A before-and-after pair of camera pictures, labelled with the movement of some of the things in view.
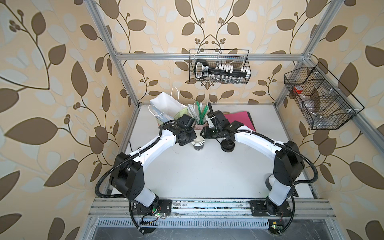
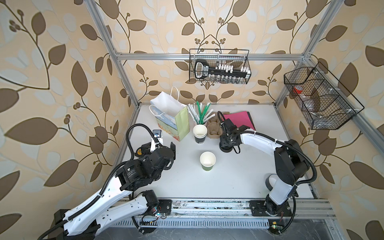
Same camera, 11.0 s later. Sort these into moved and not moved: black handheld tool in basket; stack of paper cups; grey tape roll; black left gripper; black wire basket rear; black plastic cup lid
Moved: black left gripper; stack of paper cups
Not moved: black wire basket rear; black handheld tool in basket; grey tape roll; black plastic cup lid
